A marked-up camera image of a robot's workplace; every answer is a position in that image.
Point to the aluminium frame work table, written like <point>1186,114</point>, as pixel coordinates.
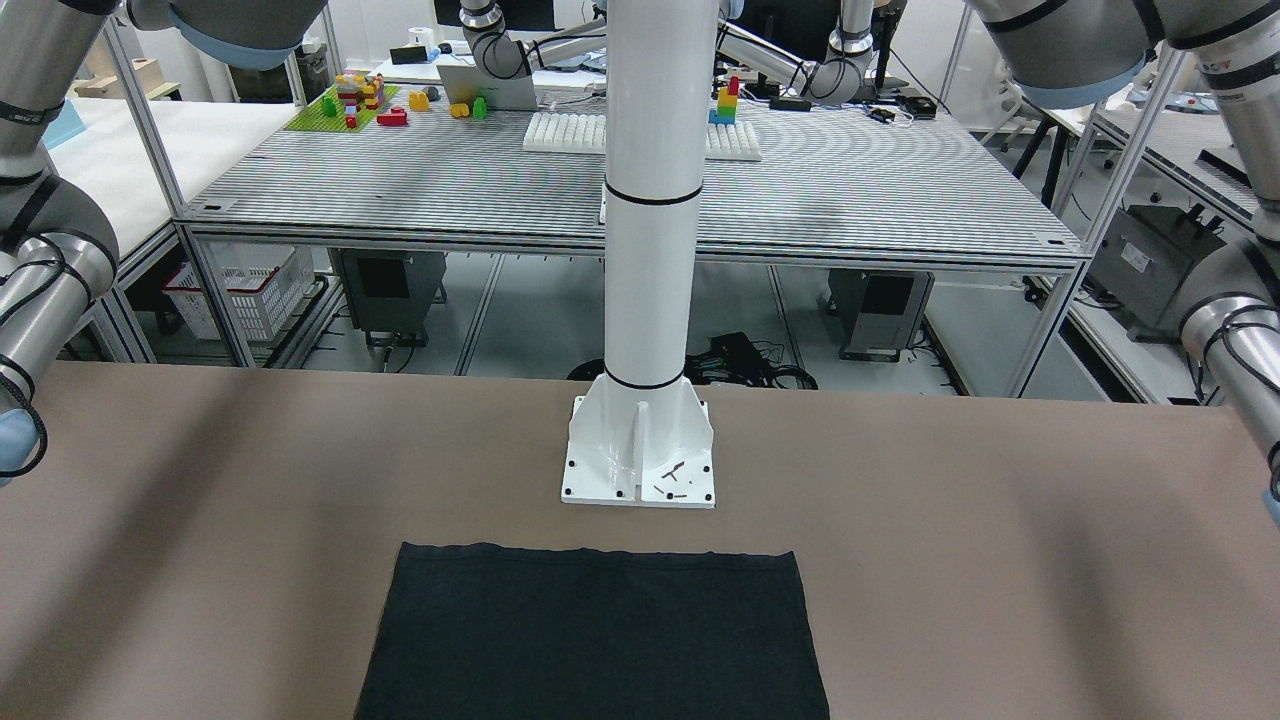
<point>833,188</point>

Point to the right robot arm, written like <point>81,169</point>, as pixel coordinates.
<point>63,247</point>

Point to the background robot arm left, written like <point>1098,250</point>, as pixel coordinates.
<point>499,55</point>

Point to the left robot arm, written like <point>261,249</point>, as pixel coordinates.
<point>1067,54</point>

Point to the green lego baseplate with bricks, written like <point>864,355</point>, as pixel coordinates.
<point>350,104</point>

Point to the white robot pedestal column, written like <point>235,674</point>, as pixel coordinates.
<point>641,436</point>

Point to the red lego brick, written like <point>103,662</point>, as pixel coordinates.
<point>394,117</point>

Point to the white plastic basket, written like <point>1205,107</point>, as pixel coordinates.
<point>263,283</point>

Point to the white egg-crate tray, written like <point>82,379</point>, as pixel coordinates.
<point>584,134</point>

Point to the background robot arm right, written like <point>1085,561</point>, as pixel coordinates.
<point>821,50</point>

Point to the stacked colourful brick tower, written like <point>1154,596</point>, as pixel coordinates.
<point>724,113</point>

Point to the grey control box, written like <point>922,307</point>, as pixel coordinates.
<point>879,310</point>
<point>389,292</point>

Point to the black t-shirt with logo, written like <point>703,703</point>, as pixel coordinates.
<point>488,632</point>

